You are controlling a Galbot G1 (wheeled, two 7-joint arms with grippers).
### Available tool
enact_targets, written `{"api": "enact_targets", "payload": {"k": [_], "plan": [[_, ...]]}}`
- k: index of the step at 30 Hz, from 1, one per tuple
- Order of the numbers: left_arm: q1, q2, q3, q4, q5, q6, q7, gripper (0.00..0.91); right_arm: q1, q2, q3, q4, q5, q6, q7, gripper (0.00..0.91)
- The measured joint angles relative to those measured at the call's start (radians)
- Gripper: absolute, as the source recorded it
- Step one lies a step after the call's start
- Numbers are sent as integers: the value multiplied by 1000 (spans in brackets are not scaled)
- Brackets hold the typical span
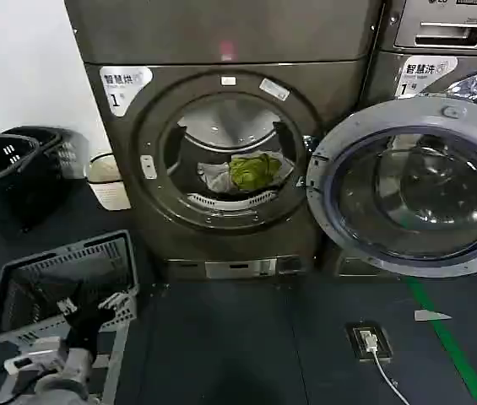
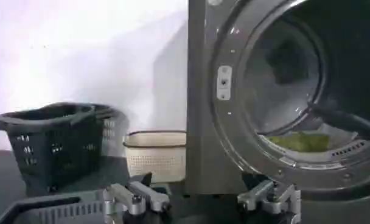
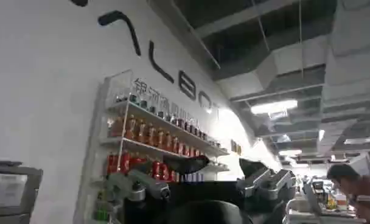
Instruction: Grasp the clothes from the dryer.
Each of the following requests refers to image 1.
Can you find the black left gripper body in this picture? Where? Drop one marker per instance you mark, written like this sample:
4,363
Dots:
87,324

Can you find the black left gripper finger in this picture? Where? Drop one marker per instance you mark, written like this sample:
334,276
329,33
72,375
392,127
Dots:
67,306
112,303

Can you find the grey metal basket stand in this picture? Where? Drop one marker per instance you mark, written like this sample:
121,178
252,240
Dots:
115,363

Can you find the grey slotted plastic laundry basket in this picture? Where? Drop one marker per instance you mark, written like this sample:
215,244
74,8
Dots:
94,257

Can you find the white waste bin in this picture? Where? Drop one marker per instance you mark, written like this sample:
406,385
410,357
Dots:
107,181

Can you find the black plastic laundry basket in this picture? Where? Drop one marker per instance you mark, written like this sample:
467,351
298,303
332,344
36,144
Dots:
1,181
63,160

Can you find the white cloth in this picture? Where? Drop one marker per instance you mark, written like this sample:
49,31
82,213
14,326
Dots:
215,177

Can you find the green cloth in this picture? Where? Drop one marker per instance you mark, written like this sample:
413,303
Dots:
253,172

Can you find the white number label sticker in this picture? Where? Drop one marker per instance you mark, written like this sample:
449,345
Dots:
424,73
122,90

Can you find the metal floor socket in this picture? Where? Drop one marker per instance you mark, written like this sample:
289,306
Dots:
354,337

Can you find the white power plug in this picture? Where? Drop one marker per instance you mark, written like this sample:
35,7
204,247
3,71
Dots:
368,341

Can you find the grey dryer with open drum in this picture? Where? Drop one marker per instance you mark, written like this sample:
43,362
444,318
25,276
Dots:
221,38

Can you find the white arrow floor sticker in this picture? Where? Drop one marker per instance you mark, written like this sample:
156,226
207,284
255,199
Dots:
428,315

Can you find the round glass dryer door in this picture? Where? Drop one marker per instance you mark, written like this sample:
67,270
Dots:
415,190

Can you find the green floor tape line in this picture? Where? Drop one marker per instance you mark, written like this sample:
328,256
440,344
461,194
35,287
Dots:
445,337

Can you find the grey washer with round door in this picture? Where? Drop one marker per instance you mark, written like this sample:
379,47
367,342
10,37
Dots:
386,80

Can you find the grey machine with detergent drawer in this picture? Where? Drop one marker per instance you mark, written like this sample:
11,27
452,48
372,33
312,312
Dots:
445,29

